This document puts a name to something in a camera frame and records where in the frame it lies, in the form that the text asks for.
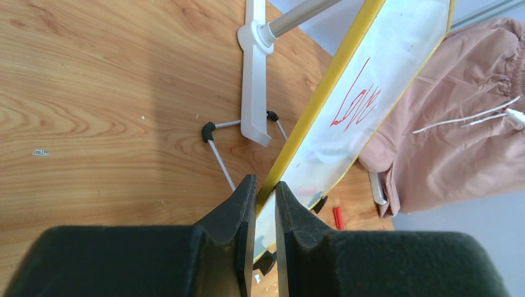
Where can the white metal clothes rack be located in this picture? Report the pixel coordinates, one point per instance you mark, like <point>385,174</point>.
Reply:
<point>262,61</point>

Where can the yellow framed whiteboard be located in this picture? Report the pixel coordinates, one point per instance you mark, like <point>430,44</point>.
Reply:
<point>386,46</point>

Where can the pink shorts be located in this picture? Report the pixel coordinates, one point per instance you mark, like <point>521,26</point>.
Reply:
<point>450,137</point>

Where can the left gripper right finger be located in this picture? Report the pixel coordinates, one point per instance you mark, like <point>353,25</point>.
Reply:
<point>316,260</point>

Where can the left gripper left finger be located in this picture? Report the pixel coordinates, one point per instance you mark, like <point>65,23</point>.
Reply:
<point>213,257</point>

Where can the red marker cap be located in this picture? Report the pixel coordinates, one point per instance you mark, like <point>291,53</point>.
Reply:
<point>338,218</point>

